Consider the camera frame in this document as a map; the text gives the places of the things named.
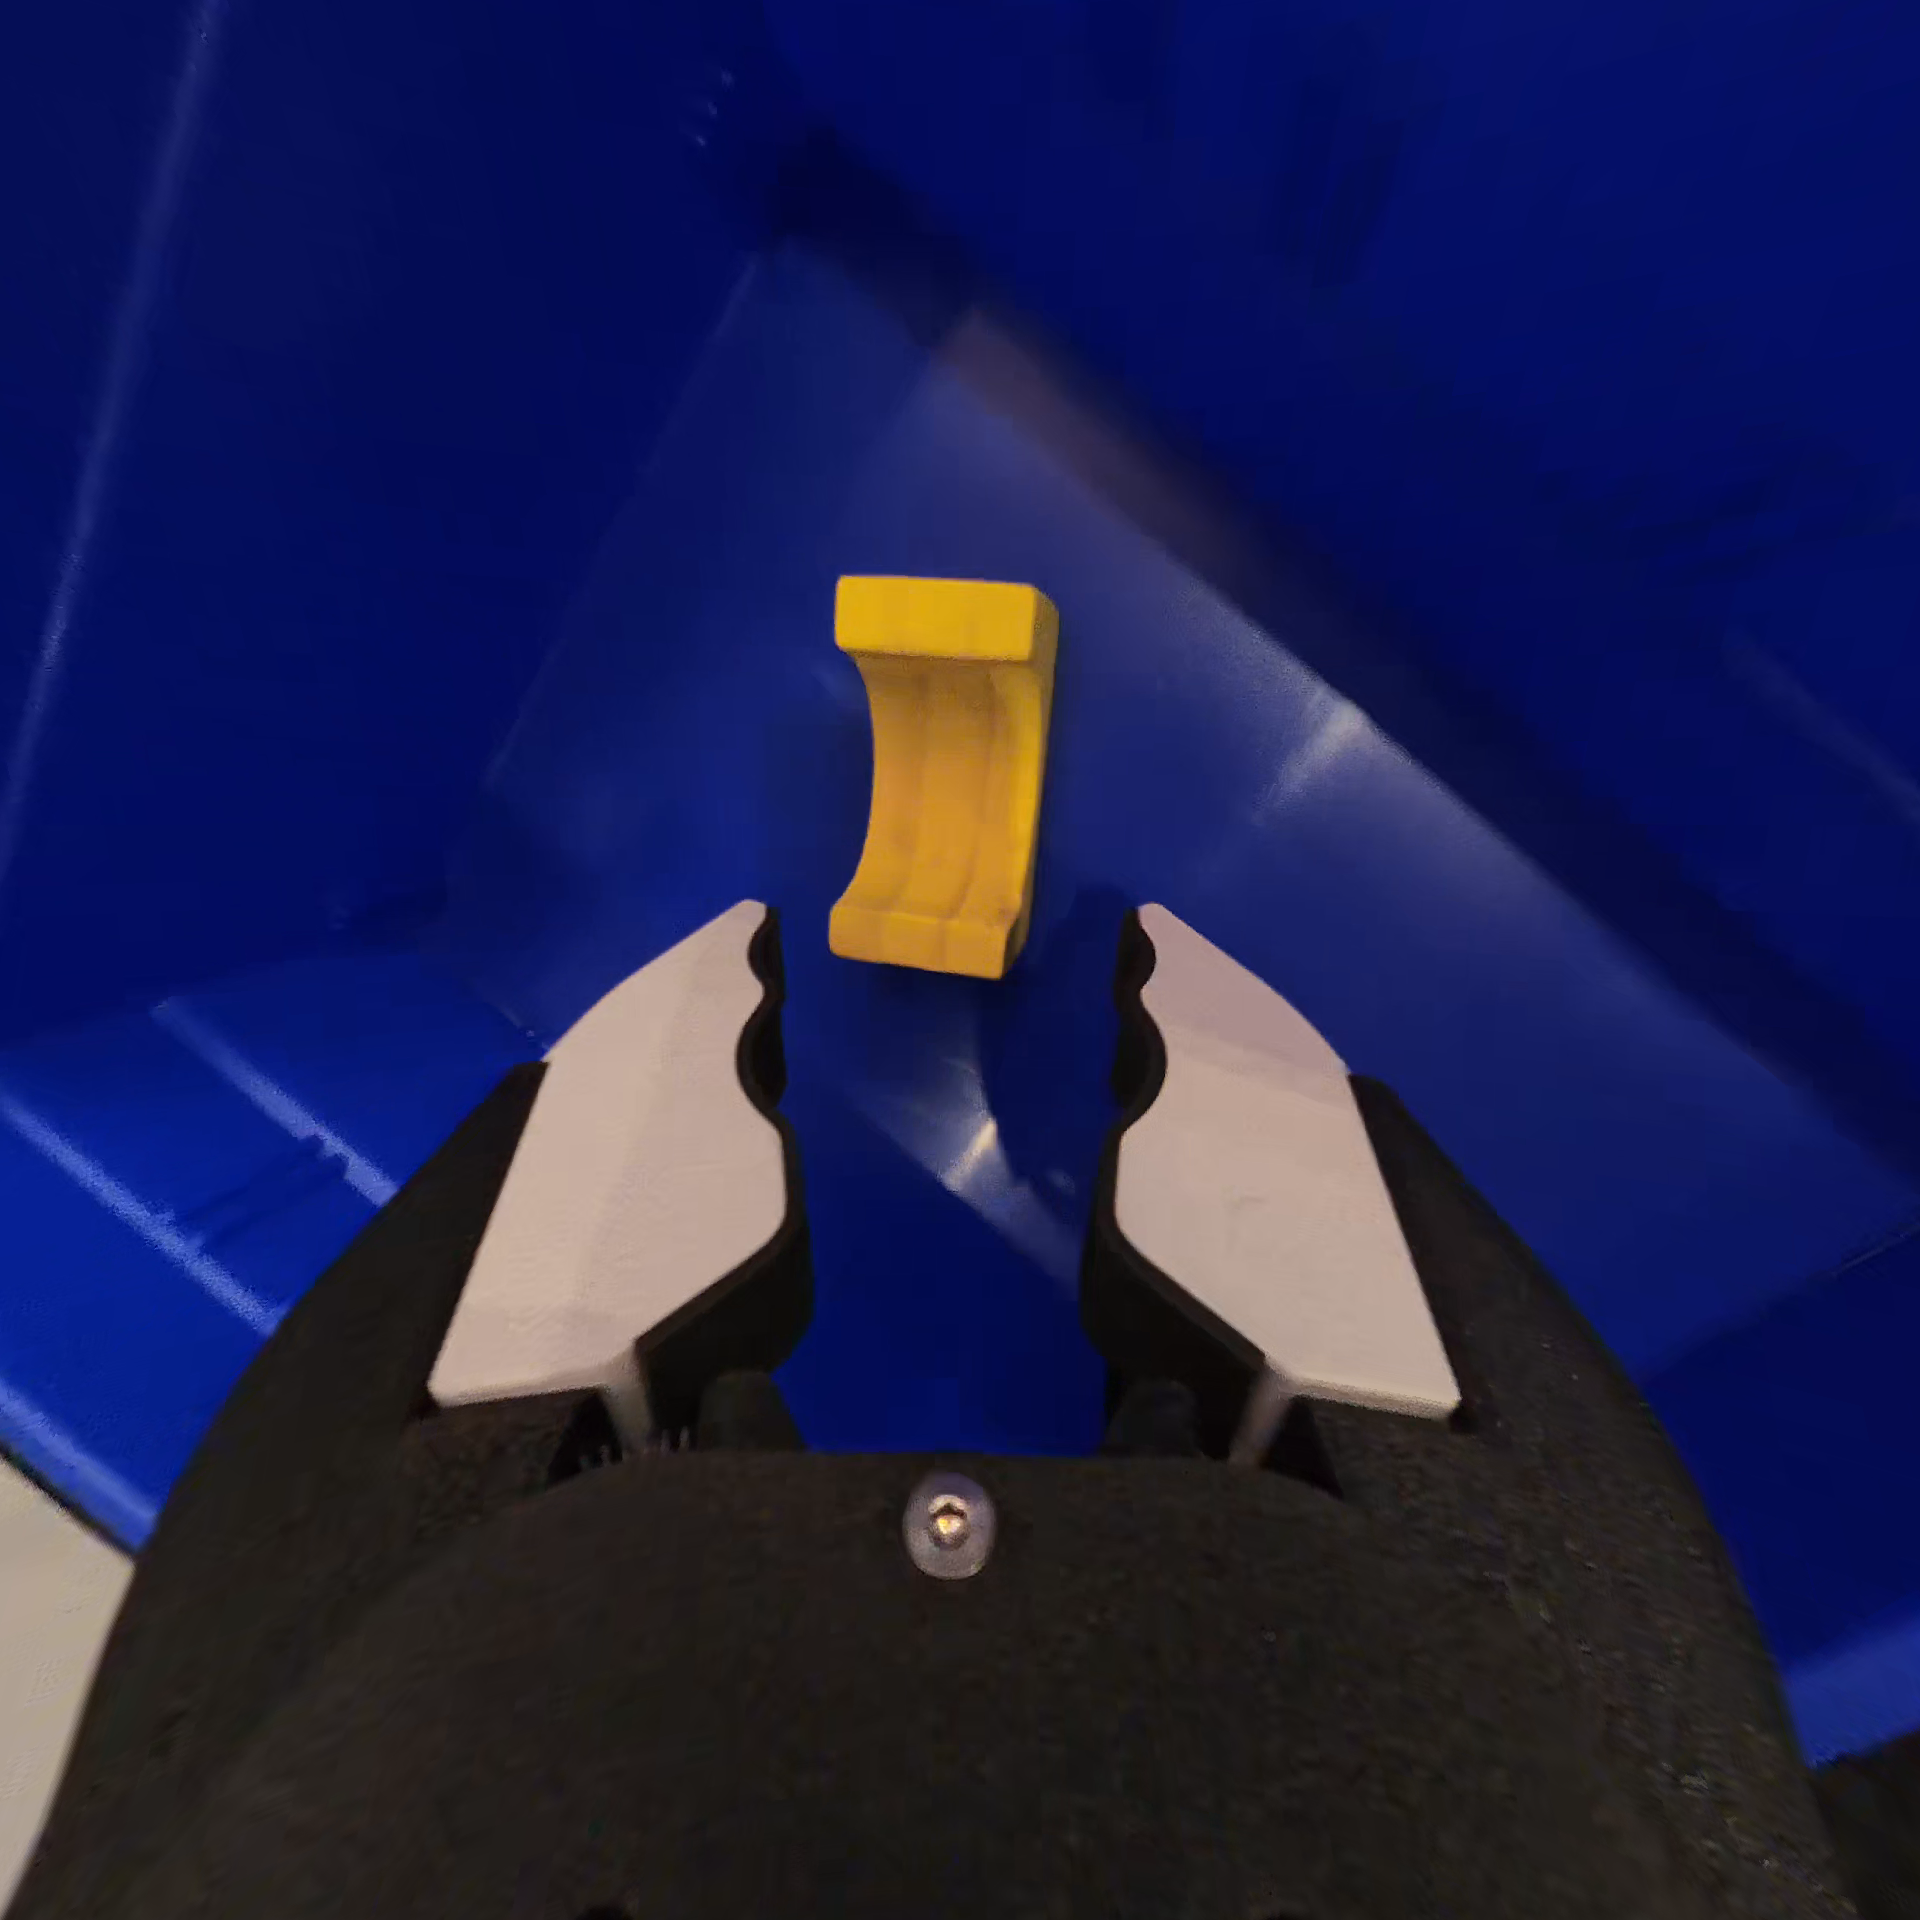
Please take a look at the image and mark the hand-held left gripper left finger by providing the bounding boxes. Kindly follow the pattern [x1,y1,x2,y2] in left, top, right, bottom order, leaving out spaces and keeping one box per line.
[428,902,809,1413]

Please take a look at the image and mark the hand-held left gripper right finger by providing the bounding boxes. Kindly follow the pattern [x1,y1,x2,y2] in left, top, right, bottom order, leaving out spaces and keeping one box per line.
[1083,908,1464,1430]

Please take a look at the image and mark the blue plastic bin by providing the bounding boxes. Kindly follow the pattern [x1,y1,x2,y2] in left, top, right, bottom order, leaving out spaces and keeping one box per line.
[0,0,1920,1769]

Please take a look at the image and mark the yellow arch block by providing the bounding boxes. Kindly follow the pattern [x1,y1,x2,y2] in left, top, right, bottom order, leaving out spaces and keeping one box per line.
[825,580,1059,982]

